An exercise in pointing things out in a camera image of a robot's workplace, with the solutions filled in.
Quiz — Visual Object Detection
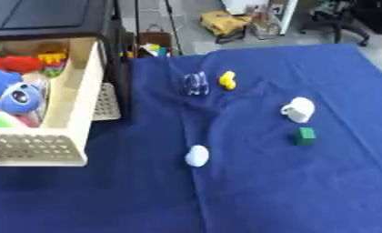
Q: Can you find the blue soft toy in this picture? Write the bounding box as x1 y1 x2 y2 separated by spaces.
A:
0 68 44 116

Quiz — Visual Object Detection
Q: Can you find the brown bag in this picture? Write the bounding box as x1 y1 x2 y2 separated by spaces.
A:
135 24 174 58

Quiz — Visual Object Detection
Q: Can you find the yellow bag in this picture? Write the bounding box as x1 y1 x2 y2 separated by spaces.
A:
198 10 254 37

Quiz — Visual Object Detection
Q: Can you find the black cabinet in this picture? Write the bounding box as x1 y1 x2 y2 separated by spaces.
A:
0 0 136 120

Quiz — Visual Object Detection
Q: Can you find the green cube block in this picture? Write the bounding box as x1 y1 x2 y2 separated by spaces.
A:
291 127 318 147

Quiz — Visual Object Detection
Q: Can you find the pale compartment drawer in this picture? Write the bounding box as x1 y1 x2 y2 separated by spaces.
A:
0 36 123 167

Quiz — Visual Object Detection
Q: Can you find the white egg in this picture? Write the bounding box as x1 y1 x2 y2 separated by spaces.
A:
185 144 212 168

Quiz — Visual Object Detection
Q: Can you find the yellow and orange toy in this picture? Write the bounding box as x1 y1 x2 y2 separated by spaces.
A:
36 43 70 78

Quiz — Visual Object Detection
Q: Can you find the red soft toy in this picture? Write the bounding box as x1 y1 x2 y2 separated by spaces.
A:
0 56 45 74

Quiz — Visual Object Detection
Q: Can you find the black office chair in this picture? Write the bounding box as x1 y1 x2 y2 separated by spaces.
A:
297 0 373 47

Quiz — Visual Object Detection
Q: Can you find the white toy mug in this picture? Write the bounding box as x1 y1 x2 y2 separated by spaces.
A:
278 96 317 124

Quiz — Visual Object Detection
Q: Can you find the clear plastic cup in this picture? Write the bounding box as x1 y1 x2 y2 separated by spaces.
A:
181 71 212 96

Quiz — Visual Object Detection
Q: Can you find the black tripod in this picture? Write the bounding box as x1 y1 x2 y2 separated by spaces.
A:
134 0 185 57

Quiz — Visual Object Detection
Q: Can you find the white board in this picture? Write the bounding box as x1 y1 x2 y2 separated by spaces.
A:
219 0 299 36

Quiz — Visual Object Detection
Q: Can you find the yellow toy duck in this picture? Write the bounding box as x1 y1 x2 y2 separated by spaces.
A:
217 70 239 91

